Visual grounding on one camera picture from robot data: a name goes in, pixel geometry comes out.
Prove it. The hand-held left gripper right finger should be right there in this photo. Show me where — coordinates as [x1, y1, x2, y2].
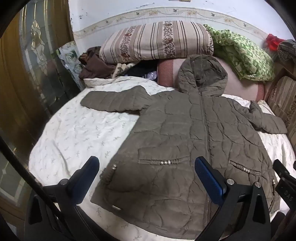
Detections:
[194, 156, 273, 241]

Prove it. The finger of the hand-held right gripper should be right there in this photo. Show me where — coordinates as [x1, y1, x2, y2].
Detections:
[273, 159, 292, 179]

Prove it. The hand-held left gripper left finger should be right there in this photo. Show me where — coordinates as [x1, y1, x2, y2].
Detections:
[24, 156, 102, 241]

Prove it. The olive quilted hooded jacket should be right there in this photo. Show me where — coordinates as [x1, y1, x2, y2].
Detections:
[80, 55, 288, 234]

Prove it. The white leaf print duvet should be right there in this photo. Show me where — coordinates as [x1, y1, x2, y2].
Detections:
[28, 76, 296, 241]

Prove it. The striped beige cushion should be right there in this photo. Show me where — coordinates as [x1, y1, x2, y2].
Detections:
[266, 76, 296, 135]

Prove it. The pink blanket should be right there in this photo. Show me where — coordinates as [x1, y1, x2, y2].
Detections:
[157, 56, 266, 102]

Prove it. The brown garment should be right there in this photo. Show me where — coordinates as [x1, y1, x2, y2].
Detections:
[78, 46, 116, 80]

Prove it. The cream cloth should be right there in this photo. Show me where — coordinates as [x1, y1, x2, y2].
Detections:
[112, 63, 135, 78]

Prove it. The wooden door with glass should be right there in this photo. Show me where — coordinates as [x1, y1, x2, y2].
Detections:
[0, 0, 82, 224]

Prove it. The dark patterned cloth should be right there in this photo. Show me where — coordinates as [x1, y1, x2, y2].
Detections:
[277, 39, 296, 62]

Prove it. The floral printed bag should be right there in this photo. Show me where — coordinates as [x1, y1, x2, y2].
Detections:
[57, 42, 83, 78]

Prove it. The green floral blanket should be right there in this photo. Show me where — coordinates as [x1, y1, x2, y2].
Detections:
[203, 24, 275, 82]

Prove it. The red cloth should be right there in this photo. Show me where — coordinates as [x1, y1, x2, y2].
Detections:
[265, 34, 285, 52]

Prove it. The striped beige pillow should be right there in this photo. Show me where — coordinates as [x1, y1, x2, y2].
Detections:
[99, 20, 214, 65]

